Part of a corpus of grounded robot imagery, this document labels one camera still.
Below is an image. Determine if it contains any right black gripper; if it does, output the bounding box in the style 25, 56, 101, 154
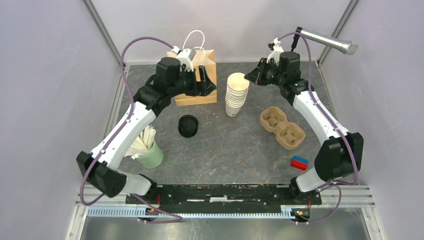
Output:
244, 57, 286, 87

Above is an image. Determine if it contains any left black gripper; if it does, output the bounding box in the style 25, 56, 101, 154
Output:
168, 65, 217, 98

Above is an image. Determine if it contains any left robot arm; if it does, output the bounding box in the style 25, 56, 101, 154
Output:
76, 57, 217, 204

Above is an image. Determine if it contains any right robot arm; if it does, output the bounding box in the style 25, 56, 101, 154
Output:
244, 51, 364, 204

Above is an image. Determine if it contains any brown paper bag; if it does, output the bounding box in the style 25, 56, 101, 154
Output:
174, 49, 218, 107

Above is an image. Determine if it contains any stack of white paper cups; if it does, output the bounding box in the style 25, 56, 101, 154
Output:
225, 72, 250, 117

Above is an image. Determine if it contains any stack of black lids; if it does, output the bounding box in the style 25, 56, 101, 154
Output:
178, 114, 199, 138

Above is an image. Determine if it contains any black tripod stand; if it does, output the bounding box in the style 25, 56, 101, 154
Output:
290, 30, 300, 52

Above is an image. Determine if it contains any brown pulp cup carrier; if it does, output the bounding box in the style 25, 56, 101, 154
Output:
259, 106, 306, 151

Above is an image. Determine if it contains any green cup holder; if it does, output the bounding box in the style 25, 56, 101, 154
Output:
136, 140, 164, 169

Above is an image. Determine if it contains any silver cylindrical lamp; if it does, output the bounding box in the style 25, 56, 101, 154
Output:
296, 26, 359, 55

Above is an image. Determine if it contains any red and blue block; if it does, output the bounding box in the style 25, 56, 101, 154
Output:
290, 155, 309, 171

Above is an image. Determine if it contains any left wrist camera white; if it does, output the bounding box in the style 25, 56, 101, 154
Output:
171, 46, 197, 72

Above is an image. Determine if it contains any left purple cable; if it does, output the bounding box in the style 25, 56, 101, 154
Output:
80, 36, 175, 207

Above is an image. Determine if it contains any purple cable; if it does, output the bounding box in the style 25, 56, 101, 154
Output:
80, 36, 175, 207
277, 32, 360, 225

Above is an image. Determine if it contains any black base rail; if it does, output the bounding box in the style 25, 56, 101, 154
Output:
142, 184, 322, 214

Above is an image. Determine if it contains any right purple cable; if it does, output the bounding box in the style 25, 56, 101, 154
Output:
277, 32, 360, 225

